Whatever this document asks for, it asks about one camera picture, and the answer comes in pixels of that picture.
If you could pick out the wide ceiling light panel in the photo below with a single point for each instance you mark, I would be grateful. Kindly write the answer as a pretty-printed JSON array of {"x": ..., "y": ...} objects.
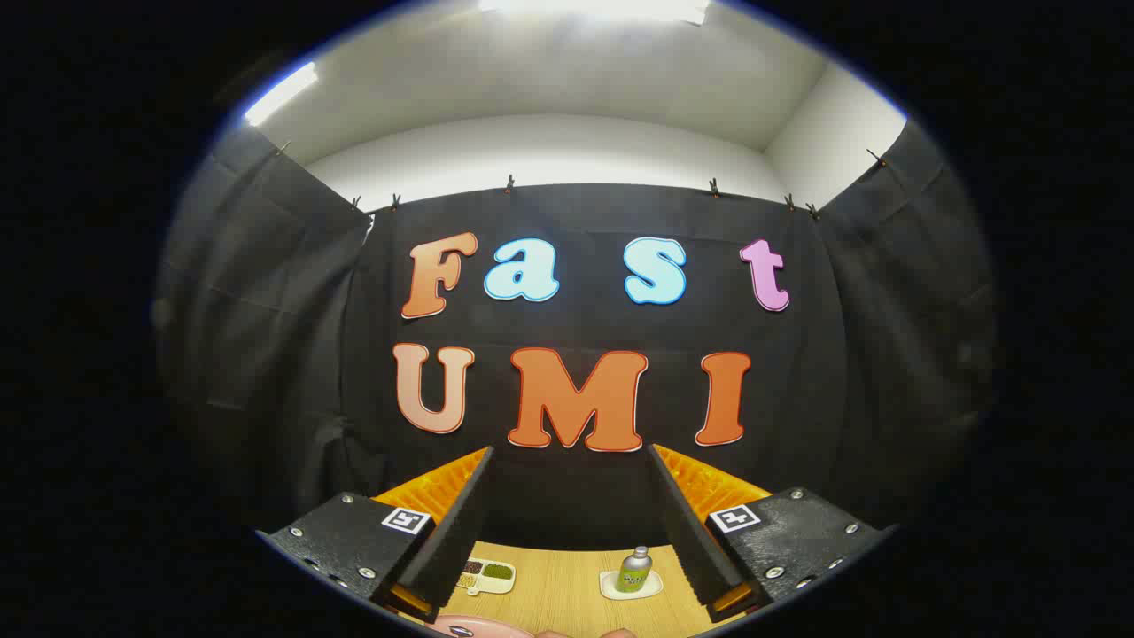
[{"x": 594, "y": 7}]

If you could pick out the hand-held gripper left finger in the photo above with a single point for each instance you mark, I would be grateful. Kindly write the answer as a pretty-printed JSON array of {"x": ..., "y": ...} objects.
[{"x": 456, "y": 540}]

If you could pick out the white divided snack dish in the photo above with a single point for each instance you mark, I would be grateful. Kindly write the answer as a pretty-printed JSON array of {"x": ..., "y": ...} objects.
[{"x": 493, "y": 585}]

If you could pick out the white square coaster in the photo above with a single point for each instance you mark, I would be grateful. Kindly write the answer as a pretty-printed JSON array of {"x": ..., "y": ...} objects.
[{"x": 654, "y": 587}]

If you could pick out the green soda bottle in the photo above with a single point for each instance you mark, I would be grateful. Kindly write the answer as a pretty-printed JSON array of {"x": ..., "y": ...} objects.
[{"x": 634, "y": 571}]

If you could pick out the narrow ceiling light strip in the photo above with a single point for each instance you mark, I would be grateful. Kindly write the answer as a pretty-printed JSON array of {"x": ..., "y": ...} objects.
[{"x": 282, "y": 93}]

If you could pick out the pile of green beans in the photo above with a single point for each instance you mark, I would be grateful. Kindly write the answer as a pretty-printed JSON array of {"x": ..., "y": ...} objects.
[{"x": 499, "y": 571}]

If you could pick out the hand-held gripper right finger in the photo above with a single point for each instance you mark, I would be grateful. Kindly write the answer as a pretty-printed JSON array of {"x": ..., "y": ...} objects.
[{"x": 687, "y": 540}]

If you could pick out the pink round plate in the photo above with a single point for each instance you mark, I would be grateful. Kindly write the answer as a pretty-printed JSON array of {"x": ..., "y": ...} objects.
[{"x": 500, "y": 629}]

